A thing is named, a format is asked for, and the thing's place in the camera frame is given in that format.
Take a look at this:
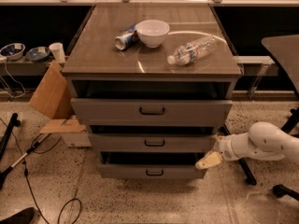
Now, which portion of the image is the black and silver pole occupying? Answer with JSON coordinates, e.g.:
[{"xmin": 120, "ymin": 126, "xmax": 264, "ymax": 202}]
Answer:
[{"xmin": 0, "ymin": 133, "xmax": 50, "ymax": 189}]

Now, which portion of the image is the grey top drawer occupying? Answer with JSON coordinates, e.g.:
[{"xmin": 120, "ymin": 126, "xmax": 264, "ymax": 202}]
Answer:
[{"xmin": 71, "ymin": 98, "xmax": 232, "ymax": 127}]

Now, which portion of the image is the grey drawer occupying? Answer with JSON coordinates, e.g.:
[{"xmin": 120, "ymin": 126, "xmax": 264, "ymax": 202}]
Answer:
[
  {"xmin": 71, "ymin": 98, "xmax": 232, "ymax": 127},
  {"xmin": 98, "ymin": 164, "xmax": 206, "ymax": 179},
  {"xmin": 89, "ymin": 133, "xmax": 216, "ymax": 153}
]

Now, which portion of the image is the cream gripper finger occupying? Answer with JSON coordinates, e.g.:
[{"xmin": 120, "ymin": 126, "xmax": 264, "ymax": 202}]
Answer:
[{"xmin": 195, "ymin": 151, "xmax": 222, "ymax": 170}]

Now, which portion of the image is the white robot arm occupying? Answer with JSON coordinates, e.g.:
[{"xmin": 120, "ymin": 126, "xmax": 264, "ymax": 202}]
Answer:
[{"xmin": 195, "ymin": 121, "xmax": 299, "ymax": 170}]

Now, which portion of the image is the black left stand foot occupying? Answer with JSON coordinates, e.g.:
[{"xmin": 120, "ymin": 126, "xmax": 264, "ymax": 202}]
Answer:
[{"xmin": 0, "ymin": 113, "xmax": 21, "ymax": 160}]

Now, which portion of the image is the brown cardboard box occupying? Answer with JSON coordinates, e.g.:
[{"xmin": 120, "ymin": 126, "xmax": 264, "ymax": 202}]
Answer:
[{"xmin": 29, "ymin": 61, "xmax": 86, "ymax": 133}]

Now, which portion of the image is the grey low shelf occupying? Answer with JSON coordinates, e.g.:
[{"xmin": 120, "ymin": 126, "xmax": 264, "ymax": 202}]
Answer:
[{"xmin": 0, "ymin": 57, "xmax": 54, "ymax": 76}]

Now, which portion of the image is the grey drawer cabinet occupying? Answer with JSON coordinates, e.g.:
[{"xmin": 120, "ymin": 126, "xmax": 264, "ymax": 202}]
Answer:
[{"xmin": 63, "ymin": 3, "xmax": 241, "ymax": 166}]

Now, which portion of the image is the blue bowl on shelf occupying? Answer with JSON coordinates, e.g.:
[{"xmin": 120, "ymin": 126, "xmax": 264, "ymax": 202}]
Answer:
[{"xmin": 25, "ymin": 47, "xmax": 50, "ymax": 63}]

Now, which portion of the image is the black caster foot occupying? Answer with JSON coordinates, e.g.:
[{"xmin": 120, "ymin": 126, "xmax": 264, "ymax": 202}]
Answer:
[{"xmin": 272, "ymin": 184, "xmax": 299, "ymax": 201}]

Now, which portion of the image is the crushed soda can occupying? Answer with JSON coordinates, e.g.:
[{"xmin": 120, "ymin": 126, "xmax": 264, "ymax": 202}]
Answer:
[{"xmin": 114, "ymin": 24, "xmax": 139, "ymax": 50}]

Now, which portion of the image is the black stand leg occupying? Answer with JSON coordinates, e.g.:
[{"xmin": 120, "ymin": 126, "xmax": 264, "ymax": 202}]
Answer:
[{"xmin": 221, "ymin": 108, "xmax": 299, "ymax": 186}]

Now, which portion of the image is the black shoe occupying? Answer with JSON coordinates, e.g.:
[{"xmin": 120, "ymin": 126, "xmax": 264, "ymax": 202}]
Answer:
[{"xmin": 0, "ymin": 207, "xmax": 36, "ymax": 224}]

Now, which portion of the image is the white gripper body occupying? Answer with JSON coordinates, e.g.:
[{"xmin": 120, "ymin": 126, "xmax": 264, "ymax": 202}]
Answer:
[{"xmin": 216, "ymin": 134, "xmax": 239, "ymax": 161}]

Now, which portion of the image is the white bowl on shelf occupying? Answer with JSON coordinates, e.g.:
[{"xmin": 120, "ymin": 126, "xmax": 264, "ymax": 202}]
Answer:
[{"xmin": 0, "ymin": 43, "xmax": 25, "ymax": 61}]

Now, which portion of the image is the white paper cup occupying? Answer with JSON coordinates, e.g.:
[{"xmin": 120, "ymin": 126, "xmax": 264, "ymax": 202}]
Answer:
[{"xmin": 49, "ymin": 42, "xmax": 65, "ymax": 63}]

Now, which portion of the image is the black floor cable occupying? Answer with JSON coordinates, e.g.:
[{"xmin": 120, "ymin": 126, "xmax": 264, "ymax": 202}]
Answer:
[{"xmin": 0, "ymin": 118, "xmax": 83, "ymax": 224}]

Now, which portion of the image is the grey bottom drawer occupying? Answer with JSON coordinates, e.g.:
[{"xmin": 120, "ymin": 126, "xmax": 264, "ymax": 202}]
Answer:
[{"xmin": 98, "ymin": 164, "xmax": 206, "ymax": 179}]

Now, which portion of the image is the clear plastic water bottle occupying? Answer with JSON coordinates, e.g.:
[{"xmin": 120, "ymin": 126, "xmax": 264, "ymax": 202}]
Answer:
[{"xmin": 167, "ymin": 35, "xmax": 218, "ymax": 65}]

